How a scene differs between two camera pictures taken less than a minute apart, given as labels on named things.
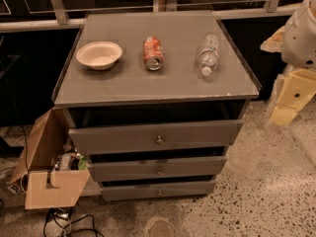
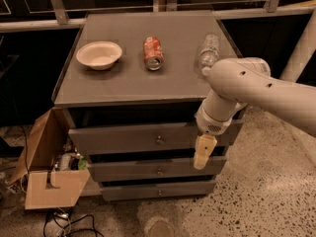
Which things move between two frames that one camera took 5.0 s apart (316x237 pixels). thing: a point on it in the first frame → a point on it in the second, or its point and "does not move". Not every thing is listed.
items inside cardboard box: [69, 160] does not move
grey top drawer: [157, 137] does not move
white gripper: [301, 41] → [211, 124]
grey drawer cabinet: [155, 101] does not move
